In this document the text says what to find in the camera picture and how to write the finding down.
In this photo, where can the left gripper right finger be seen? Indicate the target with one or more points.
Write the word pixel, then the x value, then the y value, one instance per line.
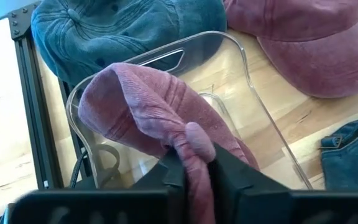
pixel 244 193

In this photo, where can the navy denim baseball cap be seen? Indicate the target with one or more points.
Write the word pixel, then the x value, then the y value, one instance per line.
pixel 353 161

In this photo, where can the black aluminium table frame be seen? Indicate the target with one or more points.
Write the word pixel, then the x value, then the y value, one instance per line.
pixel 39 124

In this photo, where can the maroon baseball cap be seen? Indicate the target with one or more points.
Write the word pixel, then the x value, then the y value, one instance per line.
pixel 315 56
pixel 154 102

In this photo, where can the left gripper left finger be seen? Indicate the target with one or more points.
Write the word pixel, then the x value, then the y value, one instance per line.
pixel 154 193

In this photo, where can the clear plastic bin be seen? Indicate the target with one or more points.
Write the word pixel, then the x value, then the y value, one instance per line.
pixel 228 93

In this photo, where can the faded teal-grey baseball cap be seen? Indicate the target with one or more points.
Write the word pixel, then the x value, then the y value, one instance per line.
pixel 104 34

